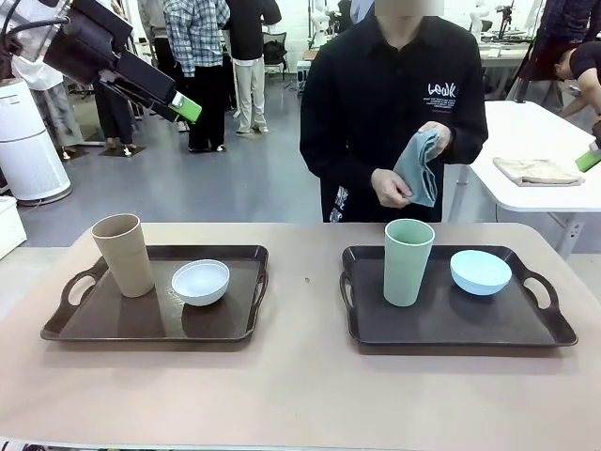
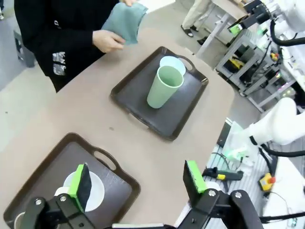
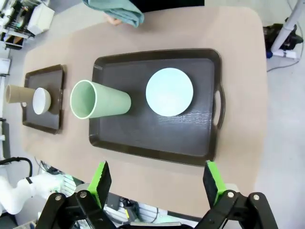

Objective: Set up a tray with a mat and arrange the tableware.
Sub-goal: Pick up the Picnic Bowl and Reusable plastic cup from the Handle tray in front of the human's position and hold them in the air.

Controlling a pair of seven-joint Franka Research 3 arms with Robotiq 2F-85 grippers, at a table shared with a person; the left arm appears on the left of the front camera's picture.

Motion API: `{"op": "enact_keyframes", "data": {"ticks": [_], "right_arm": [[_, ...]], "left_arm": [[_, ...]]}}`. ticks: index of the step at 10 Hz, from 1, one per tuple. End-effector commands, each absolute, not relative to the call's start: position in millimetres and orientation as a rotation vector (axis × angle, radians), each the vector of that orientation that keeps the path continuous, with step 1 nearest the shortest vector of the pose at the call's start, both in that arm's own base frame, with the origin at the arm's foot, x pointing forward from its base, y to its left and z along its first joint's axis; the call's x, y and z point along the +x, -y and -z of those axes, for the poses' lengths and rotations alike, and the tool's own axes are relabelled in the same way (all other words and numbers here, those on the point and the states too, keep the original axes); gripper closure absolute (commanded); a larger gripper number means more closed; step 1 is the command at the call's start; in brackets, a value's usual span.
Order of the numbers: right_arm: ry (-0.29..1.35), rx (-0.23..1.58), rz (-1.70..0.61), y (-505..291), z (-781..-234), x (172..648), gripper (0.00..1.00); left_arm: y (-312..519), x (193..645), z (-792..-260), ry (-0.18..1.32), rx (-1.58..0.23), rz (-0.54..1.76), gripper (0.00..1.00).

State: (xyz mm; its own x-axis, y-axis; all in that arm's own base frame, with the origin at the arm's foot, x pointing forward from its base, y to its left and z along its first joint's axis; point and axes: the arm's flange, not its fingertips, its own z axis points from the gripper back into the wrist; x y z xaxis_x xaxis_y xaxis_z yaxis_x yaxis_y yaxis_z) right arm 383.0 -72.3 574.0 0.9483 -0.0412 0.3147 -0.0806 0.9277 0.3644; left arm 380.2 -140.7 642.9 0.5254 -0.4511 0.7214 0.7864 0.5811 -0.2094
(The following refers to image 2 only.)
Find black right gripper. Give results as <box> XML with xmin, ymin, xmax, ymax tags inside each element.
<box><xmin>227</xmin><ymin>3</ymin><xmax>271</xmax><ymax>34</ymax></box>

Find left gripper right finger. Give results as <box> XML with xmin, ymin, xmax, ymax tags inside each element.
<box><xmin>175</xmin><ymin>160</ymin><xmax>264</xmax><ymax>229</ymax></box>

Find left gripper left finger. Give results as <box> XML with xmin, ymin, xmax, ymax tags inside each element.
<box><xmin>18</xmin><ymin>163</ymin><xmax>96</xmax><ymax>229</ymax></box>

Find white bowl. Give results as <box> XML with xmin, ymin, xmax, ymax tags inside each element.
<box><xmin>54</xmin><ymin>171</ymin><xmax>105</xmax><ymax>212</ymax></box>

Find light blue bowl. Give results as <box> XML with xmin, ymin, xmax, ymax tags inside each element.
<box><xmin>159</xmin><ymin>55</ymin><xmax>186</xmax><ymax>77</ymax></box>

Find green plastic cup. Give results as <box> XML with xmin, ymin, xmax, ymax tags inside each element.
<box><xmin>146</xmin><ymin>65</ymin><xmax>184</xmax><ymax>109</ymax></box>

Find teal cloth mat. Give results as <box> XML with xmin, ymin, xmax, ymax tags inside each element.
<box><xmin>101</xmin><ymin>2</ymin><xmax>149</xmax><ymax>46</ymax></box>

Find person's right forearm black sleeve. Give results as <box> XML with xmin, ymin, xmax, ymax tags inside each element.
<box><xmin>59</xmin><ymin>28</ymin><xmax>95</xmax><ymax>52</ymax></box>

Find dark brown serving tray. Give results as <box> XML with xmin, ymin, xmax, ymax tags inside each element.
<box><xmin>110</xmin><ymin>46</ymin><xmax>209</xmax><ymax>142</ymax></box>
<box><xmin>3</xmin><ymin>133</ymin><xmax>141</xmax><ymax>229</ymax></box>

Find person's right hand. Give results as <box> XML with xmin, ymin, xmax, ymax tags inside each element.
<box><xmin>92</xmin><ymin>30</ymin><xmax>126</xmax><ymax>53</ymax></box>

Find metal equipment shelf rack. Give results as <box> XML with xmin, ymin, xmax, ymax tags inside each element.
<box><xmin>215</xmin><ymin>31</ymin><xmax>297</xmax><ymax>112</ymax></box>

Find white side table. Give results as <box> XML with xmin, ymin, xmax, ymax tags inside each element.
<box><xmin>195</xmin><ymin>0</ymin><xmax>251</xmax><ymax>55</ymax></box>

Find person in beige trousers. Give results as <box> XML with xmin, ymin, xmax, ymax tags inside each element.
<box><xmin>180</xmin><ymin>0</ymin><xmax>213</xmax><ymax>38</ymax></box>

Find person in black sweater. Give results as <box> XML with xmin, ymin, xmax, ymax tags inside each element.
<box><xmin>14</xmin><ymin>0</ymin><xmax>124</xmax><ymax>93</ymax></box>

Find black yellow handheld switch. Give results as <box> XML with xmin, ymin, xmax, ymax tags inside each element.
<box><xmin>202</xmin><ymin>167</ymin><xmax>244</xmax><ymax>182</ymax></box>

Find black arm cable sleeve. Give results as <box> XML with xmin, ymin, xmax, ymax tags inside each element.
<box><xmin>247</xmin><ymin>20</ymin><xmax>305</xmax><ymax>177</ymax></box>

